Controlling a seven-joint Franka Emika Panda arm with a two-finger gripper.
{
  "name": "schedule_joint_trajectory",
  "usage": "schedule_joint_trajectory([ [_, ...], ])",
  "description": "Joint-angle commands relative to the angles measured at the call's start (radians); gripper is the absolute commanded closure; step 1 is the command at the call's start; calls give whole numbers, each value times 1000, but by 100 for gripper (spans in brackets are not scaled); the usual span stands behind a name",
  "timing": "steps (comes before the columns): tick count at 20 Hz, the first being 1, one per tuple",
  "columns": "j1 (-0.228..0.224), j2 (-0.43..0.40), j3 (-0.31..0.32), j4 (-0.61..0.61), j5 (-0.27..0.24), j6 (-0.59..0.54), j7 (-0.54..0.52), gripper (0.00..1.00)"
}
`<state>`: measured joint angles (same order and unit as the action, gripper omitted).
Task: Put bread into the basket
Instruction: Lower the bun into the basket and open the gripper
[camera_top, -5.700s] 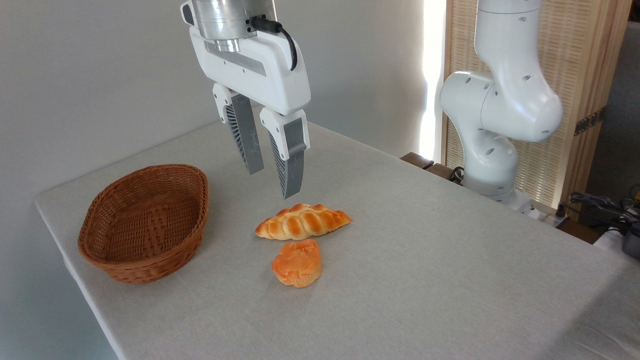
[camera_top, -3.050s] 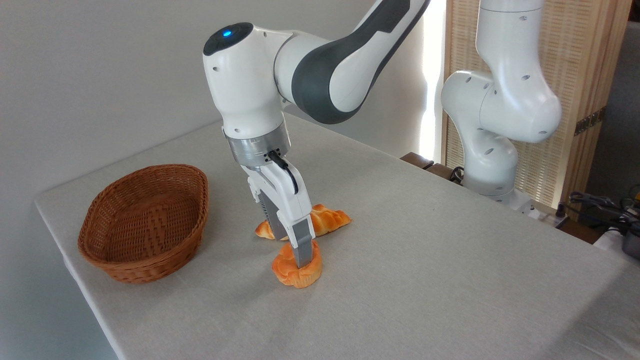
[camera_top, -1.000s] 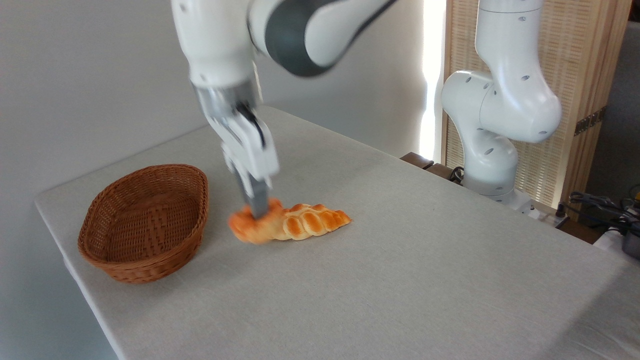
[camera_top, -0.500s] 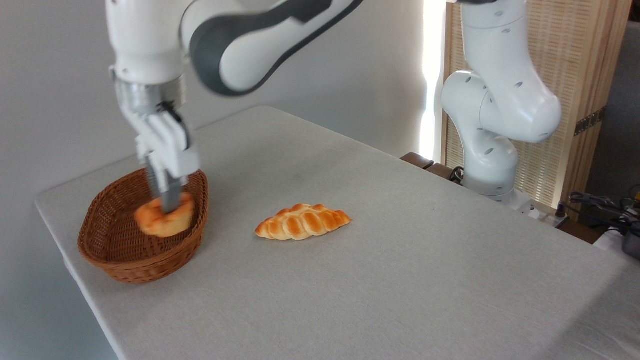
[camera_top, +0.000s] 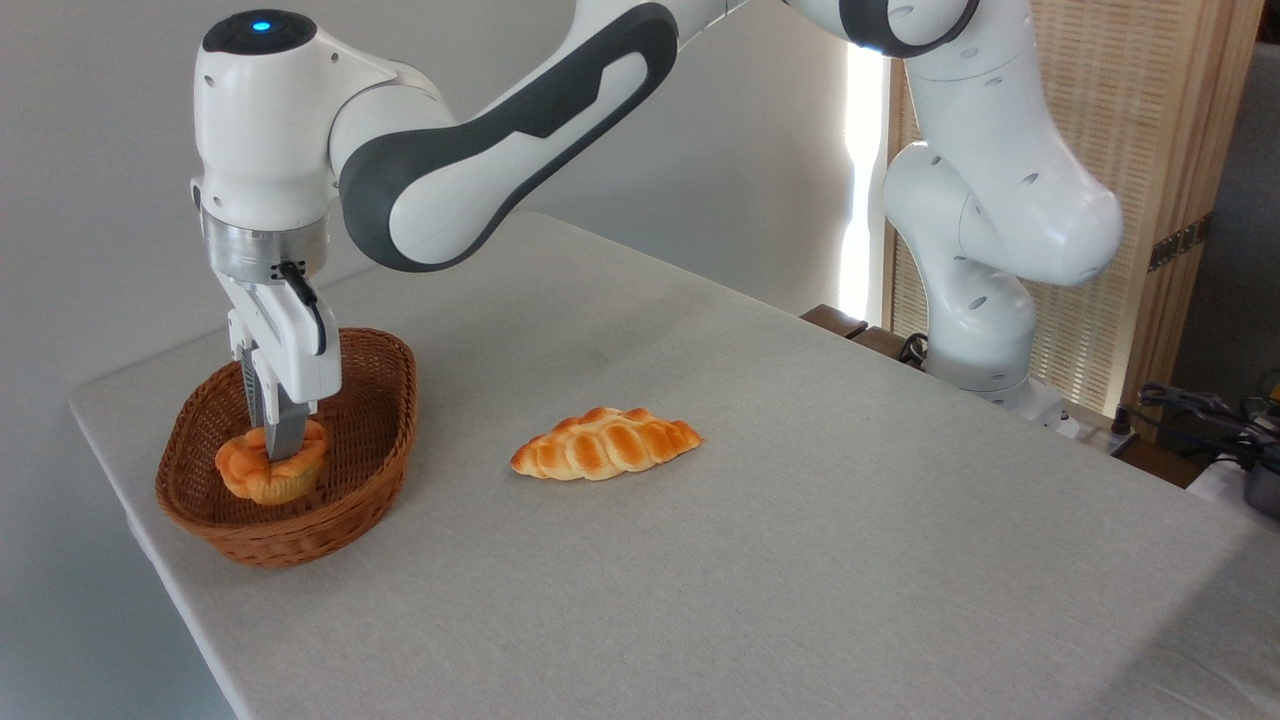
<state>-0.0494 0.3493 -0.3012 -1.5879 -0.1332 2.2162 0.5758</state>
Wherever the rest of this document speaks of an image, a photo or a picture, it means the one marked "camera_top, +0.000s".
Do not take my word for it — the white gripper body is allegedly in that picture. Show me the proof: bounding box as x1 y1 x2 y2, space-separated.
222 278 344 407

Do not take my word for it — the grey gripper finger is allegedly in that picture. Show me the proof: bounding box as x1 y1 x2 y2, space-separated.
240 349 267 430
262 375 317 464

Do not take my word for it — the round orange bread bun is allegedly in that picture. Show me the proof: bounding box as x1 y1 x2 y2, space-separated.
215 419 329 506

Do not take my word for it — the brown wicker basket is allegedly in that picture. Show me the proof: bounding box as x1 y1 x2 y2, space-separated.
155 328 418 569

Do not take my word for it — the braided golden bread loaf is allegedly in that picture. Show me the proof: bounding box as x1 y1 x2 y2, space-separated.
510 406 704 482

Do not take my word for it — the dark brown wooden furniture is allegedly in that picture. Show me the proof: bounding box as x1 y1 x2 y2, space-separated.
800 304 931 371

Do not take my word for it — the grey linen tablecloth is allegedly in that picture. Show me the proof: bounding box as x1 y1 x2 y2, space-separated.
68 210 1280 720

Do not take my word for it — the white power strip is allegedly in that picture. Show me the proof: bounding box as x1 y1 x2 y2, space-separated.
1045 405 1138 457

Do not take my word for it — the metal screen hinge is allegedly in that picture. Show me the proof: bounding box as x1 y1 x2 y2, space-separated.
1148 213 1213 273

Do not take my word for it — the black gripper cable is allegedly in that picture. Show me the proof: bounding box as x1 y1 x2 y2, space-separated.
277 261 328 357

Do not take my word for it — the black cable bundle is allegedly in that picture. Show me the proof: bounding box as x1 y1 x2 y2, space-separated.
1137 383 1280 471

